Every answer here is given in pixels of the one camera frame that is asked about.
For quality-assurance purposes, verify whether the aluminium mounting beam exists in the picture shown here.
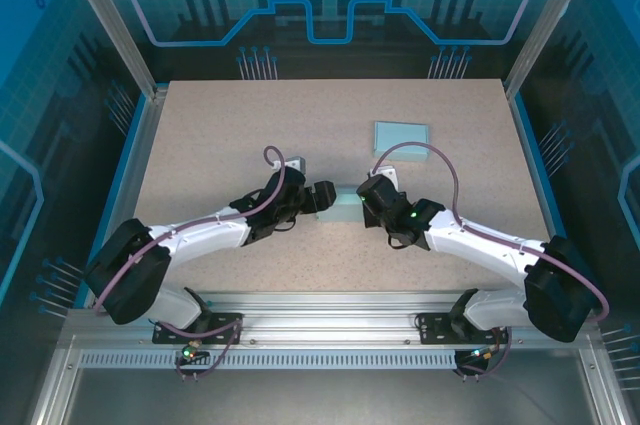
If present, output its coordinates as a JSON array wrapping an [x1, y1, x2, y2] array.
[[59, 291, 601, 352]]

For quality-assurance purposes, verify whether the aluminium frame post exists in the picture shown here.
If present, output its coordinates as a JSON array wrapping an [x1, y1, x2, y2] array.
[[502, 0, 601, 99], [54, 0, 169, 100]]

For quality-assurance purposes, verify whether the aluminium side rail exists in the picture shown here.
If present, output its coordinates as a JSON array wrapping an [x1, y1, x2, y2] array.
[[92, 87, 169, 309]]

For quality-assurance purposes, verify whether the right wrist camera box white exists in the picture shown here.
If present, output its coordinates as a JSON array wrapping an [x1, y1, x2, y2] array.
[[368, 167, 400, 191]]

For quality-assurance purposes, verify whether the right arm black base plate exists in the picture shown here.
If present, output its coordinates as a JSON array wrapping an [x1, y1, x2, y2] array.
[[417, 311, 510, 345]]

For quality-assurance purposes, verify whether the blue table edge strip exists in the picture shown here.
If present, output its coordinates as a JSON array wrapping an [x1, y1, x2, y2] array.
[[509, 94, 590, 309]]

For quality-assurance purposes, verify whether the metal bottom frame tray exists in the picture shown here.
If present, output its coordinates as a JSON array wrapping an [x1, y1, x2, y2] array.
[[29, 334, 619, 425]]

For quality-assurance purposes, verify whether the slotted metal cable duct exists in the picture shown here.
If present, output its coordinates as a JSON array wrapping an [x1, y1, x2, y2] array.
[[77, 350, 464, 371]]

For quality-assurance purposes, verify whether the light blue paper box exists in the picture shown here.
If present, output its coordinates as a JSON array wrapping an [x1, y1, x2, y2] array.
[[372, 119, 432, 165], [314, 184, 366, 225]]

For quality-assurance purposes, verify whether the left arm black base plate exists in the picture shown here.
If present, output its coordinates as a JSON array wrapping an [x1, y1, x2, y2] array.
[[152, 311, 245, 345]]

